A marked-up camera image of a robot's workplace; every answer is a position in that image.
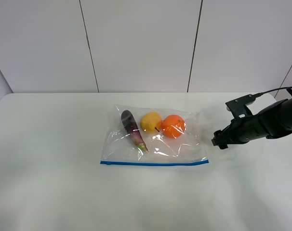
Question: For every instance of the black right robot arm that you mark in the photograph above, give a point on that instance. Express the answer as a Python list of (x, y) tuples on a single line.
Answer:
[(273, 122)]

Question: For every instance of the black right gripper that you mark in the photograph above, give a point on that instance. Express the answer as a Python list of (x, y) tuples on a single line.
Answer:
[(222, 138)]

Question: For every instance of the yellow pear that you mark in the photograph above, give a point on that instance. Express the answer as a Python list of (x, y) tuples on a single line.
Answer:
[(151, 123)]

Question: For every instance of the clear zip bag blue zipper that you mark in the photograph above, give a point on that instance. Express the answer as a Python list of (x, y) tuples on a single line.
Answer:
[(186, 150)]

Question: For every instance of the orange fruit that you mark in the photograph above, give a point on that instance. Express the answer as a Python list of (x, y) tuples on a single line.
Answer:
[(173, 126)]

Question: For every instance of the purple eggplant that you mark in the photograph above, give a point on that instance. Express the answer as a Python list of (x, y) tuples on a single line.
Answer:
[(132, 130)]

